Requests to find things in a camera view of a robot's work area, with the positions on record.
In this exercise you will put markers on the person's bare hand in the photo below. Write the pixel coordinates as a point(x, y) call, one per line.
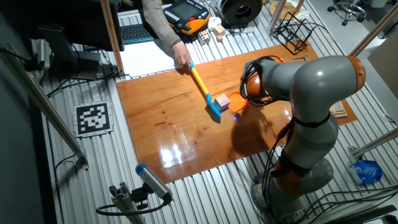
point(182, 54)

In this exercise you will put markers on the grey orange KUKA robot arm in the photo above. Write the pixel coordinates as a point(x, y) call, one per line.
point(317, 84)

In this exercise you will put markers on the person's forearm beige sleeve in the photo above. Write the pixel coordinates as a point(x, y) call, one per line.
point(160, 21)

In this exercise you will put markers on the white rounded object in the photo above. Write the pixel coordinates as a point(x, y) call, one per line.
point(214, 22)

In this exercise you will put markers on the colourful Rubik's cube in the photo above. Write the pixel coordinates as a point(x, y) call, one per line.
point(204, 36)

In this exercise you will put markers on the white paper sheets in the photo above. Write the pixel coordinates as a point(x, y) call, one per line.
point(146, 59)

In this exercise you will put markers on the tiny wooden block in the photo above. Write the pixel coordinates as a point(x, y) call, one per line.
point(219, 38)

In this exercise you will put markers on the black orange teach pendant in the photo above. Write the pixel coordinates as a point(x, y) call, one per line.
point(189, 14)

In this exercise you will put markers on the small wooden block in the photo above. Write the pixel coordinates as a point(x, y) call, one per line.
point(219, 30)

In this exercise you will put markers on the black computer keyboard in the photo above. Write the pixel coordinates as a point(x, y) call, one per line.
point(135, 33)

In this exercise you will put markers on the large brown wooden board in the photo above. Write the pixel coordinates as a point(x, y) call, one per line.
point(186, 140)

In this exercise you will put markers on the black white fiducial marker board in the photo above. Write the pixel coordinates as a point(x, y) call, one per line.
point(93, 119)

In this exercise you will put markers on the dark computer monitor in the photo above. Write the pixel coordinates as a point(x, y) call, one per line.
point(74, 21)

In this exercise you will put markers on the office chair base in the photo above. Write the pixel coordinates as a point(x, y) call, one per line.
point(348, 9)

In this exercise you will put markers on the slanted wooden beam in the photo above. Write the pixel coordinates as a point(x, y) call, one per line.
point(373, 31)

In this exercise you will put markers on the brown cardboard box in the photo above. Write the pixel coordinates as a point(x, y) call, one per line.
point(385, 65)

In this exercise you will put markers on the aluminium profile bar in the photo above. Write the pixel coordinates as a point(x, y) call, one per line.
point(376, 141)

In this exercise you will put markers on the blue plastic bag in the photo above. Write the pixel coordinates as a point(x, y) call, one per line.
point(367, 171)

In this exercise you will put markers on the wooden frame post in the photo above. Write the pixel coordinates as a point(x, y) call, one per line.
point(112, 37)

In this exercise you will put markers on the upright aluminium post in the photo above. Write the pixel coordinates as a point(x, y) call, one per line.
point(276, 15)

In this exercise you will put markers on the silver camera blue cap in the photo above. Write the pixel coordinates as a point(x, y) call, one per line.
point(152, 181)

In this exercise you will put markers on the slanted aluminium frame bar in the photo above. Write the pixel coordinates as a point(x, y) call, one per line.
point(46, 105)

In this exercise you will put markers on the aluminium camera mount profile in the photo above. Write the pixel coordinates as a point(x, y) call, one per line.
point(124, 202)

